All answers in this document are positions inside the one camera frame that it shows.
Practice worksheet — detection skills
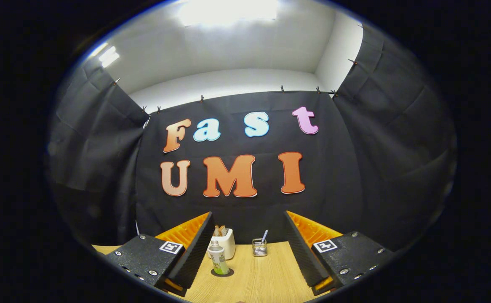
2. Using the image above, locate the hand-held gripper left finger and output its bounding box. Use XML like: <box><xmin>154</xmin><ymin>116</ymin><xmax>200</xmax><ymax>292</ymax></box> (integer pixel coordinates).
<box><xmin>104</xmin><ymin>212</ymin><xmax>216</xmax><ymax>298</ymax></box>

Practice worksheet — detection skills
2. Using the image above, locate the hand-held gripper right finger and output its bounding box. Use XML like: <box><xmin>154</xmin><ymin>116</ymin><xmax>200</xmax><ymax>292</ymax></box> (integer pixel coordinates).
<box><xmin>285</xmin><ymin>210</ymin><xmax>395</xmax><ymax>296</ymax></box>

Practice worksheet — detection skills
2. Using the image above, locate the clear green label juice bottle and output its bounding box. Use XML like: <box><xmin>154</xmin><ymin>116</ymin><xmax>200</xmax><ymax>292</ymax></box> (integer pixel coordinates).
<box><xmin>208</xmin><ymin>239</ymin><xmax>230</xmax><ymax>276</ymax></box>

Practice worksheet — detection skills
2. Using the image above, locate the white box container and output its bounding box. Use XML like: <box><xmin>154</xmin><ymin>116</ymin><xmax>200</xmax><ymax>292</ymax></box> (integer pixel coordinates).
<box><xmin>207</xmin><ymin>226</ymin><xmax>236</xmax><ymax>260</ymax></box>

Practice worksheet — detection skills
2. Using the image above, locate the metal mesh pen holder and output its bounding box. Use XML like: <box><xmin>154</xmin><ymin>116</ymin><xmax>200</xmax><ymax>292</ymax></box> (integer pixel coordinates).
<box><xmin>252</xmin><ymin>238</ymin><xmax>268</xmax><ymax>257</ymax></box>

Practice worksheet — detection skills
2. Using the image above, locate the wooden table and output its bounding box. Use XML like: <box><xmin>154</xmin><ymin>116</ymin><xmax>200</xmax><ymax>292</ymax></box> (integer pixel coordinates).
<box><xmin>92</xmin><ymin>241</ymin><xmax>330</xmax><ymax>303</ymax></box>

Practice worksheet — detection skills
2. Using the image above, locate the black backdrop cloth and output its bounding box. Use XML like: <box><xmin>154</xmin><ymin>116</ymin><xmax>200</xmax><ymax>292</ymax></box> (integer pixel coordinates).
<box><xmin>47</xmin><ymin>23</ymin><xmax>457</xmax><ymax>253</ymax></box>

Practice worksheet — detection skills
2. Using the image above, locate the small ceiling light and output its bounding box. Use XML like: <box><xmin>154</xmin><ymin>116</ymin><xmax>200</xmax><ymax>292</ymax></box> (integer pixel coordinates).
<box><xmin>98</xmin><ymin>44</ymin><xmax>120</xmax><ymax>68</ymax></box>

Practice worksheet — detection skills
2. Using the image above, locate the large ceiling light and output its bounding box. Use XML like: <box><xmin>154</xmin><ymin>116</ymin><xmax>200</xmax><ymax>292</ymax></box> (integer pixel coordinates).
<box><xmin>178</xmin><ymin>0</ymin><xmax>280</xmax><ymax>26</ymax></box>

